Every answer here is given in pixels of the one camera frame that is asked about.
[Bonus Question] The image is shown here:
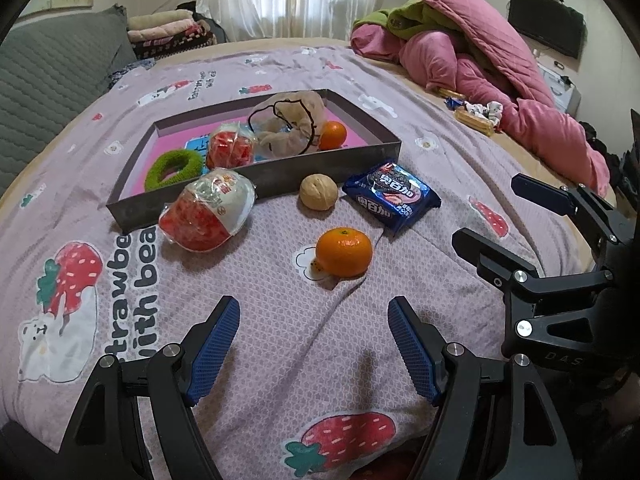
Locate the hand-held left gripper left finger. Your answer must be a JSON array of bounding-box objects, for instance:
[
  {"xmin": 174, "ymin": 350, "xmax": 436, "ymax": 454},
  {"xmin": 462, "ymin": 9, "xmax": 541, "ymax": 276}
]
[{"xmin": 59, "ymin": 296, "xmax": 241, "ymax": 480}]

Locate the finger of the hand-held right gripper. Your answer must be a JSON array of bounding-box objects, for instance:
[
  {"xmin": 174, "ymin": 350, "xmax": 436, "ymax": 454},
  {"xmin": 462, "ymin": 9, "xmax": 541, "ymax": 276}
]
[
  {"xmin": 451, "ymin": 227, "xmax": 615, "ymax": 313},
  {"xmin": 511, "ymin": 173, "xmax": 621, "ymax": 257}
]

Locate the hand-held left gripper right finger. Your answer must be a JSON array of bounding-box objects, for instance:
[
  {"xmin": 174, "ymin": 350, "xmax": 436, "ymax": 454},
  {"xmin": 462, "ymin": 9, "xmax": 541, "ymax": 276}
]
[{"xmin": 387, "ymin": 296, "xmax": 576, "ymax": 480}]

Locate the blue cookie packet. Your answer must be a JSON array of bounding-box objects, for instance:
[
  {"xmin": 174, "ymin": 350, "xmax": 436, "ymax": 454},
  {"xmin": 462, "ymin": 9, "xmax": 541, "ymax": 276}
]
[{"xmin": 342, "ymin": 161, "xmax": 443, "ymax": 237}]

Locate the mandarin orange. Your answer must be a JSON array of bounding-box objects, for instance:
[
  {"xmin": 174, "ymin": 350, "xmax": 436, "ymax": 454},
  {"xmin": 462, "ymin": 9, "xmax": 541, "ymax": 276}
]
[
  {"xmin": 318, "ymin": 121, "xmax": 348, "ymax": 152},
  {"xmin": 315, "ymin": 227, "xmax": 374, "ymax": 278}
]

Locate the red white toy egg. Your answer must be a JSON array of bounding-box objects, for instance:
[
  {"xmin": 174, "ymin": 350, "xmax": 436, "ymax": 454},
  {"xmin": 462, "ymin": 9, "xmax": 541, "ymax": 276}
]
[{"xmin": 158, "ymin": 168, "xmax": 257, "ymax": 253}]

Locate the walnut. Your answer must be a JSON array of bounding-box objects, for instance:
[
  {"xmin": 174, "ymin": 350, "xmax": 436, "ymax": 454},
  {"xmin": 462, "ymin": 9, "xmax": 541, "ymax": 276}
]
[{"xmin": 299, "ymin": 173, "xmax": 338, "ymax": 210}]

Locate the grey shallow cardboard box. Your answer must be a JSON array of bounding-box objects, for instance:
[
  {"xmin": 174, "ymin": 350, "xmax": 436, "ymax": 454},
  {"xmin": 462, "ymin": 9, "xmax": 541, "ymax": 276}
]
[{"xmin": 106, "ymin": 88, "xmax": 403, "ymax": 231}]

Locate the green fuzzy hair ring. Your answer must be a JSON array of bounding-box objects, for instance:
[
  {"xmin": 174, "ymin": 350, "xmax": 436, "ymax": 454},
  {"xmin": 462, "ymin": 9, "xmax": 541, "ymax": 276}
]
[{"xmin": 144, "ymin": 149, "xmax": 205, "ymax": 192}]

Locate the red snack bag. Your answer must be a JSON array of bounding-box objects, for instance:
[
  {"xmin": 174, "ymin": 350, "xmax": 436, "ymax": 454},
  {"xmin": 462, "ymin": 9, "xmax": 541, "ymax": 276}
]
[{"xmin": 205, "ymin": 127, "xmax": 261, "ymax": 170}]

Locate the beige mesh bath pouf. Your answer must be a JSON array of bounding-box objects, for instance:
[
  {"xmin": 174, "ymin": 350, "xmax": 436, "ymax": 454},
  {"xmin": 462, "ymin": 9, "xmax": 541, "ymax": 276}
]
[{"xmin": 247, "ymin": 91, "xmax": 328, "ymax": 161}]

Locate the strawberry printed lilac blanket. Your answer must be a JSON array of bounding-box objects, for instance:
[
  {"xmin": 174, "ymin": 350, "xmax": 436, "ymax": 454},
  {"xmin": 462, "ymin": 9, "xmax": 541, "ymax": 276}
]
[{"xmin": 0, "ymin": 45, "xmax": 596, "ymax": 476}]

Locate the yellow wafer packet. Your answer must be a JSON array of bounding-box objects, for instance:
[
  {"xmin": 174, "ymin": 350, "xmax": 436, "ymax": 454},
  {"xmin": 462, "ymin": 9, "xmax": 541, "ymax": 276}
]
[{"xmin": 454, "ymin": 107, "xmax": 501, "ymax": 133}]

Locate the white cabinet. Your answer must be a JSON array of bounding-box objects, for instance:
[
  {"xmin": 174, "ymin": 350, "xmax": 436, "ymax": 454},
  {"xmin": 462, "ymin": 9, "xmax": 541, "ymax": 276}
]
[{"xmin": 537, "ymin": 57, "xmax": 582, "ymax": 113}]

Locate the black television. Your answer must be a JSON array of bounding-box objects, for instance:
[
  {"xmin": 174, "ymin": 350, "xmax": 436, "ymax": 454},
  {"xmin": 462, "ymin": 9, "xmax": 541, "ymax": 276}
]
[{"xmin": 507, "ymin": 0, "xmax": 586, "ymax": 59}]

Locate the pink quilt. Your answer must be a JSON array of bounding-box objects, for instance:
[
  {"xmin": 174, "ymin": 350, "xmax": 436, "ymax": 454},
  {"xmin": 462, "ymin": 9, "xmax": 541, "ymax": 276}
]
[{"xmin": 350, "ymin": 0, "xmax": 612, "ymax": 196}]

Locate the green blanket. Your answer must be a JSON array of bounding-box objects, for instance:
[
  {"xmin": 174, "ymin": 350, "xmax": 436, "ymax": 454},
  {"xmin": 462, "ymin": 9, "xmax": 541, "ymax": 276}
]
[{"xmin": 356, "ymin": 2, "xmax": 453, "ymax": 41}]

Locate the blue patterned cloth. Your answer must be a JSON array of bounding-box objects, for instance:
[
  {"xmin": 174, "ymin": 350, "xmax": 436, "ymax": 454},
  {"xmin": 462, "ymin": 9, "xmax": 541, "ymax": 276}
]
[{"xmin": 107, "ymin": 57, "xmax": 156, "ymax": 86}]

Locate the folded blankets stack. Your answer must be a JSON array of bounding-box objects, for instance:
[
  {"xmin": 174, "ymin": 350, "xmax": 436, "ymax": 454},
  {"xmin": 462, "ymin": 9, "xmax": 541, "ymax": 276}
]
[{"xmin": 132, "ymin": 22, "xmax": 226, "ymax": 58}]

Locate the pink folded blanket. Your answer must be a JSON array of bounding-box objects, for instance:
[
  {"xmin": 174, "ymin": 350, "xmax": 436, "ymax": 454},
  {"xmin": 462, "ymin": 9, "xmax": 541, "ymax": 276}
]
[{"xmin": 129, "ymin": 20, "xmax": 198, "ymax": 43}]

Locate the grey pillow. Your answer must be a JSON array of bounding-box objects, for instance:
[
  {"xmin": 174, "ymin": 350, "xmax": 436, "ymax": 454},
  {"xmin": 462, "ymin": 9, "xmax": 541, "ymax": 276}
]
[{"xmin": 0, "ymin": 7, "xmax": 138, "ymax": 196}]

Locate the cream folded blanket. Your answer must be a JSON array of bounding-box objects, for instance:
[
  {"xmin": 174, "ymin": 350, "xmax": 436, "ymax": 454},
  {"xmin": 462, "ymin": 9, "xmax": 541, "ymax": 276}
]
[{"xmin": 127, "ymin": 8, "xmax": 193, "ymax": 31}]

